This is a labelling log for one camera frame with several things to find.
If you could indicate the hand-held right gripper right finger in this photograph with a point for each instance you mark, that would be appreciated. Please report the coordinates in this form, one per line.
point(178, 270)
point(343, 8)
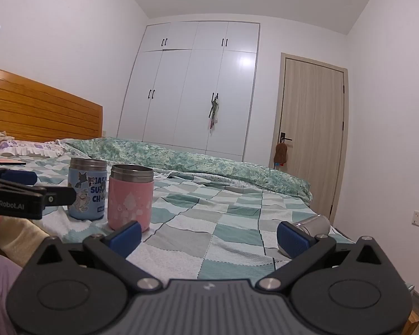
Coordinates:
point(293, 240)

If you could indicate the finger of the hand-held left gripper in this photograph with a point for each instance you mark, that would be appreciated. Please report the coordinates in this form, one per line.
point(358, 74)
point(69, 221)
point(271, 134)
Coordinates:
point(19, 177)
point(61, 196)

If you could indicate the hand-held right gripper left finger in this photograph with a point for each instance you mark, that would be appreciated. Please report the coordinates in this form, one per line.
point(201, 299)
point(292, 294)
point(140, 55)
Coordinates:
point(125, 238)

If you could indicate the silver steel cup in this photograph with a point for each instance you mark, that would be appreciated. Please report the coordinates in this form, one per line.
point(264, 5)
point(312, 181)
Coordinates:
point(317, 224)

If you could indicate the person's left forearm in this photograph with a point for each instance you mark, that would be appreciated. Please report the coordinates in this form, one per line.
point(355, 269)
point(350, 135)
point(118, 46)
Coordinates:
point(19, 240)

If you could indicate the blue cartoon print cup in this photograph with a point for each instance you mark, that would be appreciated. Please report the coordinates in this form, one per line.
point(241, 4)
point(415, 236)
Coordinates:
point(85, 192)

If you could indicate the pink steel cup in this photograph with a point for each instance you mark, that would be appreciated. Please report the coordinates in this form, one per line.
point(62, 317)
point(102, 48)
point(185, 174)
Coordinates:
point(130, 199)

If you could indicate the thin red book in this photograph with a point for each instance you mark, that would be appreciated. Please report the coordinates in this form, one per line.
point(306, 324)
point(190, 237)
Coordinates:
point(5, 162)

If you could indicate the purple floral pillow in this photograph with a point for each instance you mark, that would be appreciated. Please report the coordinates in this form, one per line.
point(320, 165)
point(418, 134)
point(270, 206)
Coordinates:
point(28, 148)

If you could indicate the wooden headboard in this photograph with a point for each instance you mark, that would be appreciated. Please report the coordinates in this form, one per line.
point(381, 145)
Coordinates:
point(38, 111)

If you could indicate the checked green bedsheet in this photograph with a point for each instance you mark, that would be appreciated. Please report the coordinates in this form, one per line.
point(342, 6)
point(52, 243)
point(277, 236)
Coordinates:
point(213, 223)

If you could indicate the person's purple clothing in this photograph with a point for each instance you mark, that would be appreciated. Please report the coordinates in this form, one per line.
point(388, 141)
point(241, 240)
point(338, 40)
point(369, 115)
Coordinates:
point(0, 286)

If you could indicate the green floral duvet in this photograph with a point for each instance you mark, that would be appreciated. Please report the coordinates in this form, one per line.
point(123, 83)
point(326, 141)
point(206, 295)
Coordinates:
point(195, 160)

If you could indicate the light wooden door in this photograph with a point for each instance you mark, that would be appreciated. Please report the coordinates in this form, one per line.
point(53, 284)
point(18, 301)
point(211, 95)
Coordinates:
point(310, 129)

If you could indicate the hanging tassel ornament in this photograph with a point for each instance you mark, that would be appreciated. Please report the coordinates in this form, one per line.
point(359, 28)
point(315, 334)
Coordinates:
point(213, 111)

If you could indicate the white wardrobe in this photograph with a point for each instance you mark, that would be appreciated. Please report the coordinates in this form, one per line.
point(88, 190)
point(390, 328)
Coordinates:
point(188, 94)

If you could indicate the wooden bed frame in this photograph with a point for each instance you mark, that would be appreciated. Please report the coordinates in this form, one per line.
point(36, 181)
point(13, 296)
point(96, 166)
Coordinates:
point(412, 322)

